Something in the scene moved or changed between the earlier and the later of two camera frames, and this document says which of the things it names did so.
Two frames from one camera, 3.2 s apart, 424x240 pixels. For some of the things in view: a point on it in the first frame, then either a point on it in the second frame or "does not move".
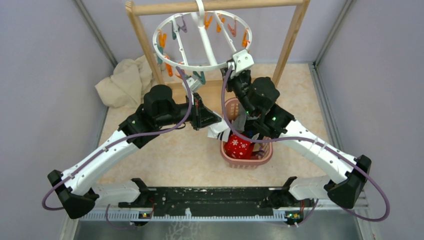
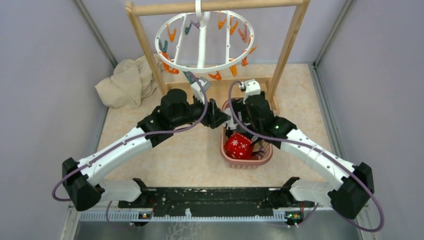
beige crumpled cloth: (130, 81) does not move
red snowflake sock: (239, 148) does not move
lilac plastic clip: (184, 27) → (197, 24)
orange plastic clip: (244, 41) → (217, 76)
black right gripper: (235, 77) → (238, 105)
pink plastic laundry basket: (245, 163) does not move
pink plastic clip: (233, 30) → (243, 36)
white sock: (220, 131) → (230, 124)
